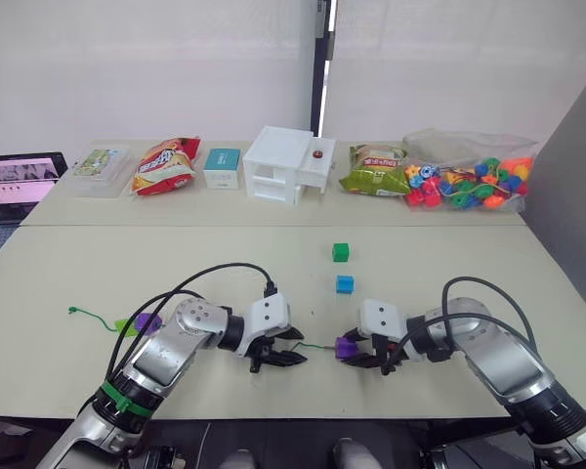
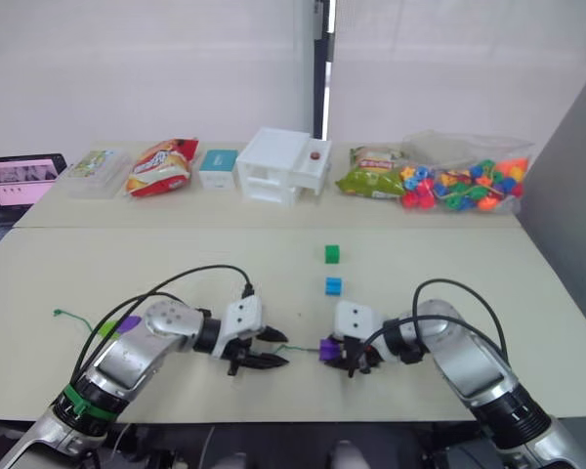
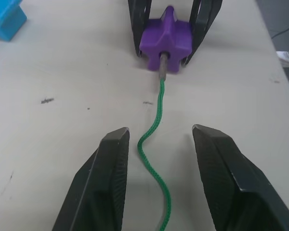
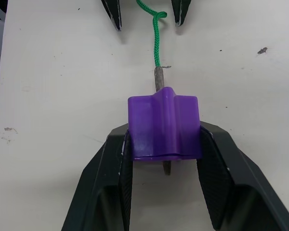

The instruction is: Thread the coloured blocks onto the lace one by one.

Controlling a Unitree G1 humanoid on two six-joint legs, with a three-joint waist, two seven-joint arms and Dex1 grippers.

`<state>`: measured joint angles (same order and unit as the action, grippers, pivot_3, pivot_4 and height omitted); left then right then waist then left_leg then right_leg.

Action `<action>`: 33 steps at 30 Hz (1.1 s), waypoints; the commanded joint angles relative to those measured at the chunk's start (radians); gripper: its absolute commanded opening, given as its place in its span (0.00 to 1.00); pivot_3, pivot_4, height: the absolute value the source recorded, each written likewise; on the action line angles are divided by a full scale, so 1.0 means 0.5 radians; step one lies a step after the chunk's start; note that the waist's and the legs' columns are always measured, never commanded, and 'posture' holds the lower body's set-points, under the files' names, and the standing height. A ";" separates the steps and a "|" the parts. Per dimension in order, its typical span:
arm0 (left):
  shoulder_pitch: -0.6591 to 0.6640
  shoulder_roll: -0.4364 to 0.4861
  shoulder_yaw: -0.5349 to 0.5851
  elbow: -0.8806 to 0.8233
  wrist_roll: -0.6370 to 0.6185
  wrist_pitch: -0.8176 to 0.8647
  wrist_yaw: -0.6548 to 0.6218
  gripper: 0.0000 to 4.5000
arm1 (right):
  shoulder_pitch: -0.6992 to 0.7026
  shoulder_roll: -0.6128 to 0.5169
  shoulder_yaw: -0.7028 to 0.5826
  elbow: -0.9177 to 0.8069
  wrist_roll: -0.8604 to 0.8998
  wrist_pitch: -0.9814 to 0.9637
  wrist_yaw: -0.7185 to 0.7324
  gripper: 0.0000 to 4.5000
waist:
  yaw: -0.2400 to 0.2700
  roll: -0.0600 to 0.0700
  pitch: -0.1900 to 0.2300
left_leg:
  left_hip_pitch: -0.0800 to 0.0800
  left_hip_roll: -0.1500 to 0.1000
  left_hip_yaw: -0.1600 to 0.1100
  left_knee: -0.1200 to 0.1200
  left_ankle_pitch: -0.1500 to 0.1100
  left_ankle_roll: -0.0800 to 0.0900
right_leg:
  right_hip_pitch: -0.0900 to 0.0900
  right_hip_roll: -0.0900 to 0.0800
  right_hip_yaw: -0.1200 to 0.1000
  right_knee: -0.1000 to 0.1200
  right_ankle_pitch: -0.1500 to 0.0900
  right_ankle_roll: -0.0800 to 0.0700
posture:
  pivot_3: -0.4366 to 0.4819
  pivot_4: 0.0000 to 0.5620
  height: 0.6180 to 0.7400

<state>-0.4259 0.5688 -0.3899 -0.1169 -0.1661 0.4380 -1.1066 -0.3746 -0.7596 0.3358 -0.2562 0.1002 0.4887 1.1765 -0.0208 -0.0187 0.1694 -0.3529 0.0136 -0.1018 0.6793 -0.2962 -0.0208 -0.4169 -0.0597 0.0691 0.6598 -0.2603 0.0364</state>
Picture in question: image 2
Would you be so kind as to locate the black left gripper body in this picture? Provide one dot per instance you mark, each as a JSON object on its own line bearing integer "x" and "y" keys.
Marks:
{"x": 235, "y": 353}

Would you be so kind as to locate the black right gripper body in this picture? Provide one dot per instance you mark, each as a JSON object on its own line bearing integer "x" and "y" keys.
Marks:
{"x": 359, "y": 357}

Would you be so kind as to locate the purple block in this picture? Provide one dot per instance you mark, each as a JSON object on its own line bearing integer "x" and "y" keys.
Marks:
{"x": 130, "y": 324}
{"x": 329, "y": 349}

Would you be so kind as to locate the green lace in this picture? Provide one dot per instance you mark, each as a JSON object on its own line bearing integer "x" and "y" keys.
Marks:
{"x": 57, "y": 311}

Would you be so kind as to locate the green band on arm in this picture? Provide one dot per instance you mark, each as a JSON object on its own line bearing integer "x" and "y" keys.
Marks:
{"x": 90, "y": 404}

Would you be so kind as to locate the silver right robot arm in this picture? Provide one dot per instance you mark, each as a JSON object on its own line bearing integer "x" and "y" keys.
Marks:
{"x": 469, "y": 353}

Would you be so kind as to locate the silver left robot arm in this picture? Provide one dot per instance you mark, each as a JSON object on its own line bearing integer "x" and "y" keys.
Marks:
{"x": 127, "y": 353}

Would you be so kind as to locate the clear bag of coloured blocks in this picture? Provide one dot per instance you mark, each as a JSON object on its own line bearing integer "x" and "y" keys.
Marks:
{"x": 469, "y": 181}

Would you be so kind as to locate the blue block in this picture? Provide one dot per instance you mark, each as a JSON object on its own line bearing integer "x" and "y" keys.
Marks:
{"x": 333, "y": 286}

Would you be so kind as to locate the grey rounded shape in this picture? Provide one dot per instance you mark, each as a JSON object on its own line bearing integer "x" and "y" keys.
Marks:
{"x": 344, "y": 455}

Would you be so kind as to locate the light green block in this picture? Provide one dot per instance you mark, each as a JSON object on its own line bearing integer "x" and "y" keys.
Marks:
{"x": 108, "y": 328}

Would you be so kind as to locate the green snack bag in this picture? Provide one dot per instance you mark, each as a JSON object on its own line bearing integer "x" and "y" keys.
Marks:
{"x": 371, "y": 183}

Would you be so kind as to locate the white drawer cabinet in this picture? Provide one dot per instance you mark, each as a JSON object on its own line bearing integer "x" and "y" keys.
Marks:
{"x": 273, "y": 166}

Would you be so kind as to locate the small teal white box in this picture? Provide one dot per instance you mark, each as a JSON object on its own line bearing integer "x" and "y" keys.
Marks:
{"x": 218, "y": 168}

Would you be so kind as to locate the small red round object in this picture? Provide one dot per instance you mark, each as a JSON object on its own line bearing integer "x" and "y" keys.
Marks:
{"x": 315, "y": 156}

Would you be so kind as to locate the beige snack bag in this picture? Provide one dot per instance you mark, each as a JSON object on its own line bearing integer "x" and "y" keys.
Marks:
{"x": 376, "y": 155}

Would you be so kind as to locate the red chip bag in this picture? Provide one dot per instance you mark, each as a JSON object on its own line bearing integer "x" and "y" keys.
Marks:
{"x": 162, "y": 168}

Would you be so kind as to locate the clear plastic snack box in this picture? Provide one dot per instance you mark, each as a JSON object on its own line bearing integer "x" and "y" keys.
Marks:
{"x": 97, "y": 171}

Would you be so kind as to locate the grey partition panel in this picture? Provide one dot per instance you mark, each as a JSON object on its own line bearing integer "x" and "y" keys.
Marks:
{"x": 571, "y": 195}

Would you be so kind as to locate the black tablet with pink screen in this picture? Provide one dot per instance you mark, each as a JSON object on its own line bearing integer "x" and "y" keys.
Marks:
{"x": 14, "y": 183}

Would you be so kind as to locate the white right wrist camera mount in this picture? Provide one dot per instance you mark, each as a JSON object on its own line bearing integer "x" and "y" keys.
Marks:
{"x": 355, "y": 320}

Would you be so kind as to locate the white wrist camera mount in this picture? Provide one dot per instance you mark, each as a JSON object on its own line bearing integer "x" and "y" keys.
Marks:
{"x": 355, "y": 320}
{"x": 243, "y": 316}

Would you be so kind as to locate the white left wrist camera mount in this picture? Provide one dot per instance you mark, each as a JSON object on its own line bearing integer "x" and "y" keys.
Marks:
{"x": 243, "y": 316}

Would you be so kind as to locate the black window post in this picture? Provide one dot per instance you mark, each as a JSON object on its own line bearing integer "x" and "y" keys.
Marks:
{"x": 322, "y": 73}

